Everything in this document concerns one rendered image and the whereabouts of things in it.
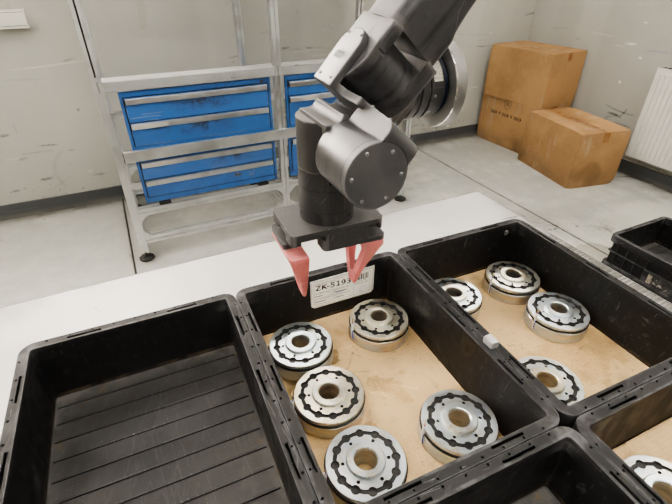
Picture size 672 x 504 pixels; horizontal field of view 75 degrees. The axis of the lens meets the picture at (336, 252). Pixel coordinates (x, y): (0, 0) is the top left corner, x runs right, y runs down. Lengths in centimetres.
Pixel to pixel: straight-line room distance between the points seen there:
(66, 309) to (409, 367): 81
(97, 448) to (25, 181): 279
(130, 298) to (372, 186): 89
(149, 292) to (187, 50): 224
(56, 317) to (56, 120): 218
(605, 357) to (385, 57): 63
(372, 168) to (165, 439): 49
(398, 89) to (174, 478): 53
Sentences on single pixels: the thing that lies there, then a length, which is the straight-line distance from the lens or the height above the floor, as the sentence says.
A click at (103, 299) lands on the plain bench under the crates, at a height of 70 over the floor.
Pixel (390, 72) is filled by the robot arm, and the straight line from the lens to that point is 41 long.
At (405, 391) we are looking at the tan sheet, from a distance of 71.
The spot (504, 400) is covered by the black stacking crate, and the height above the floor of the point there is 89.
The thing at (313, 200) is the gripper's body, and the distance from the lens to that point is 43.
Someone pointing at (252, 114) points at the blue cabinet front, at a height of 71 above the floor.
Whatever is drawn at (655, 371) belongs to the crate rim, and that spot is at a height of 93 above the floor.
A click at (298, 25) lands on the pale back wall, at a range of 338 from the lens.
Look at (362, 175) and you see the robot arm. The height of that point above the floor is 124.
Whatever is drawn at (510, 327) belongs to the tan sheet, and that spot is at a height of 83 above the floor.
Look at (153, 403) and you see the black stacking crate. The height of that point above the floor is 83.
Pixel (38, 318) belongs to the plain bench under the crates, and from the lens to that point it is 121.
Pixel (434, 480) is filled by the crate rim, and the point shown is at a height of 93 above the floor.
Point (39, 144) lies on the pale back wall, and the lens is 330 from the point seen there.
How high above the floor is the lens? 138
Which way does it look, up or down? 34 degrees down
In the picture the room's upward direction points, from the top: straight up
